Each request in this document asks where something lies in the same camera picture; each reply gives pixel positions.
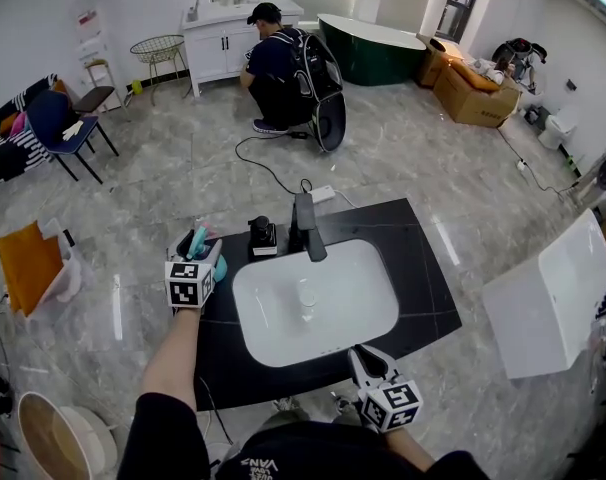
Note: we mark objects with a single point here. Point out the person's shoe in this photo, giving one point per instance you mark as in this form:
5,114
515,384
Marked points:
345,404
288,404

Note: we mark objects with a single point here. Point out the blue chair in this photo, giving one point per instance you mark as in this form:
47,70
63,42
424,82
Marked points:
58,118

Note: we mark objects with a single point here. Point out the black table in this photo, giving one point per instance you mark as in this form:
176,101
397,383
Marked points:
423,248

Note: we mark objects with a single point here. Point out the white rectangular basin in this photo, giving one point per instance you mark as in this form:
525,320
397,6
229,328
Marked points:
548,303

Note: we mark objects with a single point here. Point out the orange bag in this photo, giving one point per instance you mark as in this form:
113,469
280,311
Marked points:
28,268

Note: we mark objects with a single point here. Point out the dark framed window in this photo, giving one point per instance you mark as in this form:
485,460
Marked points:
460,10

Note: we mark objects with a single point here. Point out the green bathtub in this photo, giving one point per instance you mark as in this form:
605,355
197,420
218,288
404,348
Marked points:
368,50

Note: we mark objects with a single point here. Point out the person's left forearm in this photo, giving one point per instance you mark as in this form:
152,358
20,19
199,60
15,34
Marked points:
170,358

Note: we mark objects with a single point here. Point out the person's right forearm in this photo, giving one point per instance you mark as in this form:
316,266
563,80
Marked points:
408,450

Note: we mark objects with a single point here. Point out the white power strip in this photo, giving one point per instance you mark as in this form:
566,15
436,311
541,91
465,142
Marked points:
321,193

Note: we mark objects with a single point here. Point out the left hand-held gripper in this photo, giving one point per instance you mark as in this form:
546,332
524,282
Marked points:
188,285

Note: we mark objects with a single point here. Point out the striped sofa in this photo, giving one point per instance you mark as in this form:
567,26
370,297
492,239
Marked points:
8,153

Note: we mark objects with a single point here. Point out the white glove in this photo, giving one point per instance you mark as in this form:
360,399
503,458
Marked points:
73,130

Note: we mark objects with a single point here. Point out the black backpack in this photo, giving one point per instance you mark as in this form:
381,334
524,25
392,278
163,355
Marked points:
323,93

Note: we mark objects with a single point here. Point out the black soap dispenser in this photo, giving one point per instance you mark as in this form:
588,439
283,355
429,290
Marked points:
263,235

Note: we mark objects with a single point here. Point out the white shelf rack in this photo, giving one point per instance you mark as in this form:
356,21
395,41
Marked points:
90,38

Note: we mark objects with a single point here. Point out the white toilet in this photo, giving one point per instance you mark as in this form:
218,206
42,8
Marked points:
558,128

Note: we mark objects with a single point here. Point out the small cardboard box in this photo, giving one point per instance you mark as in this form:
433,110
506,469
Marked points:
430,63

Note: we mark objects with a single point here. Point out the person's left shoe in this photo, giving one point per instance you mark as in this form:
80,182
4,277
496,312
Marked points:
288,404

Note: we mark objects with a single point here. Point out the white vanity cabinet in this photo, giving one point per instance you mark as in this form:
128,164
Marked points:
218,43

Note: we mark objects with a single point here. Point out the person's black shirt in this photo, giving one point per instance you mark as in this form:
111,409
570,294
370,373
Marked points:
308,455

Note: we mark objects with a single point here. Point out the large cardboard box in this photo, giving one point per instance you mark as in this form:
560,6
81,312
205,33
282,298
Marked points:
478,103

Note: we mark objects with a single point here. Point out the white sink basin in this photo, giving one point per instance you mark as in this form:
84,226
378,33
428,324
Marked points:
283,318

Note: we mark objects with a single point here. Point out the black faucet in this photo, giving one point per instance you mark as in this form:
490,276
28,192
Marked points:
308,228

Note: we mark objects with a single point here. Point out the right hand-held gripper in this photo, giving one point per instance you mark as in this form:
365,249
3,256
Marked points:
390,403

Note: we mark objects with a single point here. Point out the person's right shoe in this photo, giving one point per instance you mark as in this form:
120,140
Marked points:
345,404

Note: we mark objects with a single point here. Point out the pink cushion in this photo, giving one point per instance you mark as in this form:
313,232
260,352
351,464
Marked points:
18,123

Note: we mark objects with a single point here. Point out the brown stool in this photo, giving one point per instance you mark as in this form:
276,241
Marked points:
95,97

